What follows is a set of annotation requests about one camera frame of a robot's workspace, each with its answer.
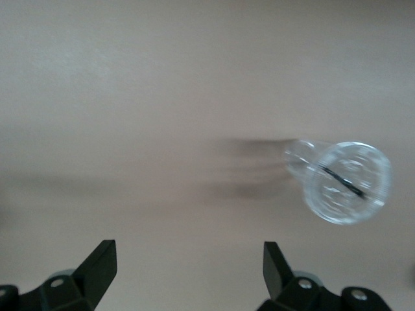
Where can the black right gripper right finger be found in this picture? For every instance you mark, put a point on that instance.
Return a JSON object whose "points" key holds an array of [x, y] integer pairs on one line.
{"points": [[291, 294]]}

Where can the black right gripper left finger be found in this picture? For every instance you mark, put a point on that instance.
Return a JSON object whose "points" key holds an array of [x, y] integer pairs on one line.
{"points": [[81, 291]]}

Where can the thin black stick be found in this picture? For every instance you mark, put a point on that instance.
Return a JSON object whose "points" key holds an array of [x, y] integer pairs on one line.
{"points": [[343, 181]]}

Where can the clear glass cup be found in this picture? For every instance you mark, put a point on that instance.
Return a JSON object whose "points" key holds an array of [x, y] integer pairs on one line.
{"points": [[348, 183]]}

